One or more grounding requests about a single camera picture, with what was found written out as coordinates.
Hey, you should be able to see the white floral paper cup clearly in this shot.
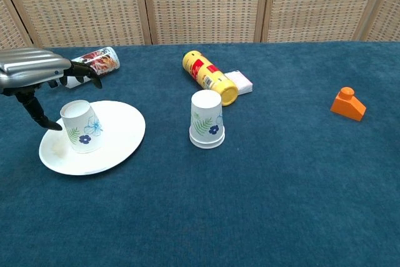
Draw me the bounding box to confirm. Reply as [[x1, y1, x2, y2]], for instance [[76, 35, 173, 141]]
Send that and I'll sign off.
[[189, 137, 226, 150], [59, 99, 104, 154], [189, 89, 226, 144]]

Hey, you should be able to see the white round plate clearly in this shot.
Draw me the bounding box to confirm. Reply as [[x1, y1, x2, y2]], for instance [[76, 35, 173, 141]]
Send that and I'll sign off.
[[38, 100, 147, 176]]

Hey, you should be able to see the yellow red-label bottle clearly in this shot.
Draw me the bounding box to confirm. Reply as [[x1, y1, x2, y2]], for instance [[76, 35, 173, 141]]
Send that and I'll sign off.
[[182, 50, 239, 107]]

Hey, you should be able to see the white rectangular sponge block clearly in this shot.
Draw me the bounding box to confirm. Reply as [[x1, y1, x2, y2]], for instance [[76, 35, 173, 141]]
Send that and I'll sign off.
[[224, 70, 254, 96]]

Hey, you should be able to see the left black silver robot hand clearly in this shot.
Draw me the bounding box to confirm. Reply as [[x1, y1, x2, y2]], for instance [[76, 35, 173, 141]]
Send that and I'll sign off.
[[0, 48, 103, 132]]

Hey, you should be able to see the orange toy block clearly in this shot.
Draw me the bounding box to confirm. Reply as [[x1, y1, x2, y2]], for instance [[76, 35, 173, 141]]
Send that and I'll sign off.
[[330, 87, 367, 122]]

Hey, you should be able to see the floral print drink bottle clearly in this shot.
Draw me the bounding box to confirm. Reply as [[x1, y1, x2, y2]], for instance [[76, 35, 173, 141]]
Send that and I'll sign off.
[[57, 46, 121, 89]]

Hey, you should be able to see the woven folding screen panel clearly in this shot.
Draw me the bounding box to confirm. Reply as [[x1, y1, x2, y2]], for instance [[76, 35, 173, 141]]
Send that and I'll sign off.
[[140, 0, 271, 46], [0, 0, 154, 48], [364, 0, 400, 43], [261, 0, 389, 43], [0, 0, 34, 51]]

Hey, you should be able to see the blue carpet table cover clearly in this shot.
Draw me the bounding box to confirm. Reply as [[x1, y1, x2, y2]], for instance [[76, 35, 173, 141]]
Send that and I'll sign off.
[[0, 40, 400, 267]]

